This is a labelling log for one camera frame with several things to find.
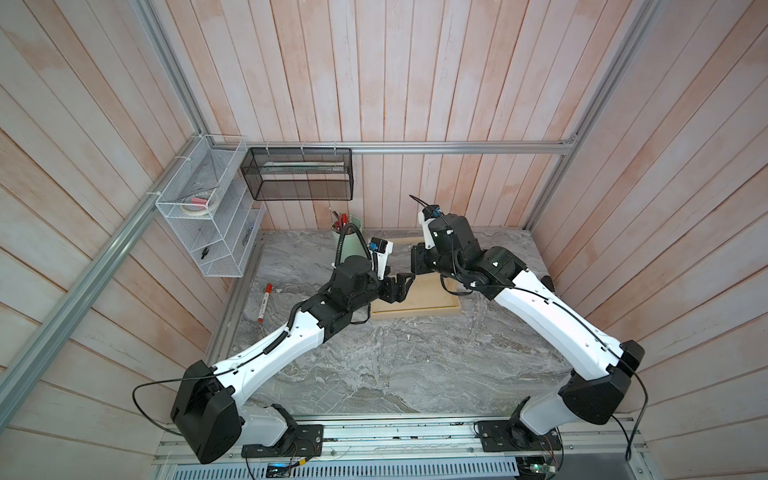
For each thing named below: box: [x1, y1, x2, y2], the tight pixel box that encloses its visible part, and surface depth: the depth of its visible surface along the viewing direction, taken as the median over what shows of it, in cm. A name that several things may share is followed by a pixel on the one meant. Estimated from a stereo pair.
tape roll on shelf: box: [180, 195, 210, 217], surface depth 75 cm
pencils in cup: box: [332, 210, 349, 231], surface depth 99 cm
